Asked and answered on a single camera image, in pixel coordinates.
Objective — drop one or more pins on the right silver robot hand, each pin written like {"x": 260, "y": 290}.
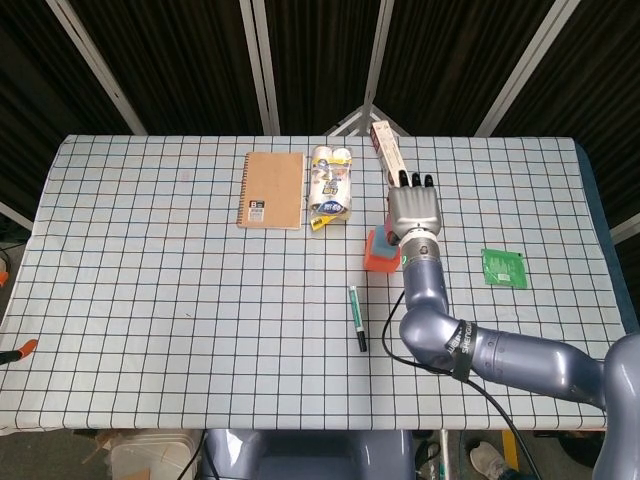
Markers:
{"x": 415, "y": 210}

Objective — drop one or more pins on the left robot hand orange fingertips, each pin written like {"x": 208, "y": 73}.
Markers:
{"x": 22, "y": 350}

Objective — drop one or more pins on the medium blue foam block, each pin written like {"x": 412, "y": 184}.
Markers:
{"x": 384, "y": 245}

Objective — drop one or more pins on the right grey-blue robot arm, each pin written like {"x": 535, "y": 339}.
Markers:
{"x": 500, "y": 350}

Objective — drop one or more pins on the large orange foam block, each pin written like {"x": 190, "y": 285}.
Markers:
{"x": 380, "y": 265}

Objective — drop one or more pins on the long white cardboard box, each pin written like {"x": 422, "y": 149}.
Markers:
{"x": 387, "y": 147}

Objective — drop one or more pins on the pack of paper cups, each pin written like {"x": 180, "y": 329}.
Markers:
{"x": 330, "y": 187}

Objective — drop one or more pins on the green sachet packet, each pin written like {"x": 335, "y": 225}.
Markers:
{"x": 504, "y": 267}

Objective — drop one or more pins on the green marker pen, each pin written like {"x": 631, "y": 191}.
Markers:
{"x": 357, "y": 317}

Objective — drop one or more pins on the brown spiral notebook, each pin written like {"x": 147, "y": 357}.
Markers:
{"x": 272, "y": 190}

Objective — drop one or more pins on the white plastic bin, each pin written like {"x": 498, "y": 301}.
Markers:
{"x": 150, "y": 452}

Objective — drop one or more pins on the blue checkered tablecloth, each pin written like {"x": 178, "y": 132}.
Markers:
{"x": 200, "y": 300}

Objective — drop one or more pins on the white metal table leg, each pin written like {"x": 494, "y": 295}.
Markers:
{"x": 444, "y": 455}

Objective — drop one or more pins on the white sneaker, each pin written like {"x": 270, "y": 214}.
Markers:
{"x": 487, "y": 457}

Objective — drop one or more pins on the grey-blue robot torso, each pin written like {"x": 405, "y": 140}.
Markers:
{"x": 310, "y": 452}

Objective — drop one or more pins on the black folding screen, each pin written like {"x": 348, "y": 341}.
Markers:
{"x": 190, "y": 65}

